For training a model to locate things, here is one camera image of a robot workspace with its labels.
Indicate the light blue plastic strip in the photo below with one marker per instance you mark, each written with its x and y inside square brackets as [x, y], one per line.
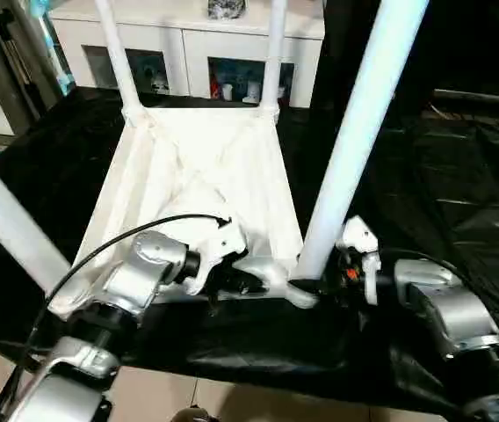
[52, 44]

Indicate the grey crumpled bundle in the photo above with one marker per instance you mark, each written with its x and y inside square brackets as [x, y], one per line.
[226, 8]

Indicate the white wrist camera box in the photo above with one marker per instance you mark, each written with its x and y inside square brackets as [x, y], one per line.
[359, 246]
[219, 246]

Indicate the white plastic table top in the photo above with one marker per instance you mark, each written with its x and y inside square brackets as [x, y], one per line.
[197, 167]

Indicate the red bottle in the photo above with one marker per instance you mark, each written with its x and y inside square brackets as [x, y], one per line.
[215, 88]

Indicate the black work mat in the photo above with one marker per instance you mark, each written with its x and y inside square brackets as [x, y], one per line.
[408, 220]

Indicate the white plastic table leg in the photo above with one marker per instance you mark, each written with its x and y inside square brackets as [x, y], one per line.
[359, 132]
[272, 53]
[8, 220]
[118, 57]

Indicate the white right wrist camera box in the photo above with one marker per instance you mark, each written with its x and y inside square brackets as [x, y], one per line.
[359, 246]

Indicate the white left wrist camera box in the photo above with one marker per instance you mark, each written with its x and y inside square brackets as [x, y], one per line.
[219, 246]

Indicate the white glass-door cabinet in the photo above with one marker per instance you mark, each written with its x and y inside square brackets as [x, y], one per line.
[179, 40]

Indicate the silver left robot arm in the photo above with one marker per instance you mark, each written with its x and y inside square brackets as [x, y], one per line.
[118, 299]

